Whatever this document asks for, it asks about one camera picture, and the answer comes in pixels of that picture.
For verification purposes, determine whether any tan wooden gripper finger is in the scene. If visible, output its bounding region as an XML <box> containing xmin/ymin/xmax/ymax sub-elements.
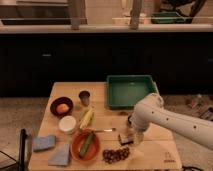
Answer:
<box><xmin>133</xmin><ymin>132</ymin><xmax>144</xmax><ymax>146</ymax></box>

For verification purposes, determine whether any brown whiteboard eraser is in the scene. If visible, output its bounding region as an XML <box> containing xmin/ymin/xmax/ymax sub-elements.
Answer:
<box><xmin>118</xmin><ymin>134</ymin><xmax>134</xmax><ymax>145</ymax></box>

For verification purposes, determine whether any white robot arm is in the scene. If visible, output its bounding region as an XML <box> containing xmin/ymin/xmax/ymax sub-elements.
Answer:
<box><xmin>130</xmin><ymin>93</ymin><xmax>213</xmax><ymax>150</ymax></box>

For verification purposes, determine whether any small metal cup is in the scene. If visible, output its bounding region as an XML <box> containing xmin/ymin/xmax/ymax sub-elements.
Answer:
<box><xmin>79</xmin><ymin>90</ymin><xmax>90</xmax><ymax>106</ymax></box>

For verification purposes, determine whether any white paper cup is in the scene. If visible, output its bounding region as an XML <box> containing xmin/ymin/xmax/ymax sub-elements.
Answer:
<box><xmin>59</xmin><ymin>116</ymin><xmax>77</xmax><ymax>134</ymax></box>

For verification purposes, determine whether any bunch of dark grapes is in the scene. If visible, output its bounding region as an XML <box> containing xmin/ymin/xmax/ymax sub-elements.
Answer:
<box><xmin>102</xmin><ymin>147</ymin><xmax>130</xmax><ymax>164</ymax></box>

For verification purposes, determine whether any metal spoon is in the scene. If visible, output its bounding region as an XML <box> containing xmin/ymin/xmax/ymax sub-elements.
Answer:
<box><xmin>93</xmin><ymin>128</ymin><xmax>116</xmax><ymax>133</ymax></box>

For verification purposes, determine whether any green plastic tray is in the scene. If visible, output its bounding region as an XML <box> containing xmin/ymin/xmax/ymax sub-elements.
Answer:
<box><xmin>107</xmin><ymin>75</ymin><xmax>157</xmax><ymax>110</ymax></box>

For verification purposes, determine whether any green cucumber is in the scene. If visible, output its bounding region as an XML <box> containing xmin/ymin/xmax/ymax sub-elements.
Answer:
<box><xmin>79</xmin><ymin>132</ymin><xmax>94</xmax><ymax>158</ymax></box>

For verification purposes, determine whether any yellow corn cob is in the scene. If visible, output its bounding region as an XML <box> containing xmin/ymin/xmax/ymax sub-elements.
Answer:
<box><xmin>79</xmin><ymin>108</ymin><xmax>94</xmax><ymax>129</ymax></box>

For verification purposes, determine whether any orange plate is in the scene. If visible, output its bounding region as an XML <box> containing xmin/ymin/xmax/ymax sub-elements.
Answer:
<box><xmin>70</xmin><ymin>130</ymin><xmax>100</xmax><ymax>164</ymax></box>

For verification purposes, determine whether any grey blue cloth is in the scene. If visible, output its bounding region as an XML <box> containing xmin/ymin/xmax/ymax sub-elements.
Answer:
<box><xmin>48</xmin><ymin>144</ymin><xmax>70</xmax><ymax>166</ymax></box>

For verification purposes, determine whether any dark brown bowl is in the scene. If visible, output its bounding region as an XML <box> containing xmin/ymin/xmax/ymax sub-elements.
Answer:
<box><xmin>50</xmin><ymin>97</ymin><xmax>73</xmax><ymax>117</ymax></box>

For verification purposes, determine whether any orange fruit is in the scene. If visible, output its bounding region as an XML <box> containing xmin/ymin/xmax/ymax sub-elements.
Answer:
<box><xmin>56</xmin><ymin>104</ymin><xmax>69</xmax><ymax>114</ymax></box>

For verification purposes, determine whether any blue sponge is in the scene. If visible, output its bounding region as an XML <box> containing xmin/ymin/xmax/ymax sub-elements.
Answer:
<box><xmin>33</xmin><ymin>135</ymin><xmax>56</xmax><ymax>152</ymax></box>

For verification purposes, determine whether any black stand pole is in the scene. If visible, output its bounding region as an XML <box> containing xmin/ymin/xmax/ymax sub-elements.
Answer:
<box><xmin>18</xmin><ymin>129</ymin><xmax>27</xmax><ymax>171</ymax></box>

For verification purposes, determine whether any green background bin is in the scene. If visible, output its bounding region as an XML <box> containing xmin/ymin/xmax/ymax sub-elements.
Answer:
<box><xmin>151</xmin><ymin>12</ymin><xmax>185</xmax><ymax>24</ymax></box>

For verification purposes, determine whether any white handled brush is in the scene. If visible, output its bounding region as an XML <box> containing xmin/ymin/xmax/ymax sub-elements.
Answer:
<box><xmin>127</xmin><ymin>115</ymin><xmax>132</xmax><ymax>127</ymax></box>

